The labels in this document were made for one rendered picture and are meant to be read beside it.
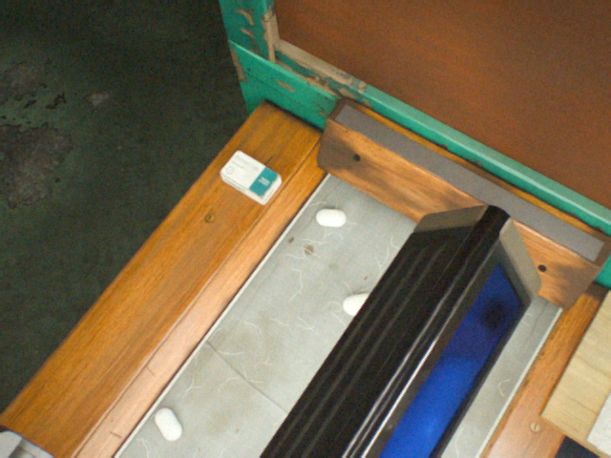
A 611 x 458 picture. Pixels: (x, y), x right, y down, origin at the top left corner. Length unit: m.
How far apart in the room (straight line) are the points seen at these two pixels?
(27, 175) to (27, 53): 0.39
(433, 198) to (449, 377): 0.33
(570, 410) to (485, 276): 0.35
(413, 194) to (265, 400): 0.26
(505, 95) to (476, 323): 0.27
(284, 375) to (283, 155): 0.25
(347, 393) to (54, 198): 1.48
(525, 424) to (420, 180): 0.25
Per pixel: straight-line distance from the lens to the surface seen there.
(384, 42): 0.61
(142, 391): 0.71
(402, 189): 0.66
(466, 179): 0.64
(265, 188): 0.72
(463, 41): 0.56
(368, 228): 0.74
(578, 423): 0.68
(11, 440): 0.60
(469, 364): 0.36
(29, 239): 1.73
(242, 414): 0.70
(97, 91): 1.88
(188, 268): 0.72
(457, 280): 0.33
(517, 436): 0.68
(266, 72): 0.76
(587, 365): 0.69
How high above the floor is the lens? 1.42
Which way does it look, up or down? 67 degrees down
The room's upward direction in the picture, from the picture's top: 10 degrees counter-clockwise
